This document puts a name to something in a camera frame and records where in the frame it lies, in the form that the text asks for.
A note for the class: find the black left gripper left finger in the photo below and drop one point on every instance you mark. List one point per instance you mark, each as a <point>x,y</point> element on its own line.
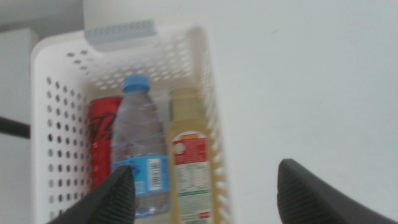
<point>112,199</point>

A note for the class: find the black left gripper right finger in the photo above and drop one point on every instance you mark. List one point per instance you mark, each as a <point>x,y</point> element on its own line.
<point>308,196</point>

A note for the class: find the red drink can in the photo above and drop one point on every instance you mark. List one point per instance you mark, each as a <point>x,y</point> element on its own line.
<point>101,130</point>

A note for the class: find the clear water bottle blue label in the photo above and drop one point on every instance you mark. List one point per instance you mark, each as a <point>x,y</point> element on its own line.
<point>140,133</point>

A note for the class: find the yellow tea bottle white cap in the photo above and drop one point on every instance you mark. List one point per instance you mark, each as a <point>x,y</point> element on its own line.
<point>189,161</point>

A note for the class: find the white perforated plastic basket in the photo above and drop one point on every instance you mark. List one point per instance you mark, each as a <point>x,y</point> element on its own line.
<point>59,124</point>

